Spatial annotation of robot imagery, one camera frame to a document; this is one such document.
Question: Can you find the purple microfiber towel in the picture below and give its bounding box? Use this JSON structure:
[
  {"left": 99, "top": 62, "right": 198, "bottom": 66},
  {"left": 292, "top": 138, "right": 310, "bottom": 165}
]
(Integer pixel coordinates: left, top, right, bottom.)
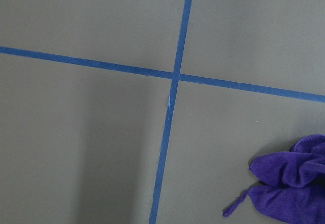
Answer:
[{"left": 222, "top": 134, "right": 324, "bottom": 223}]

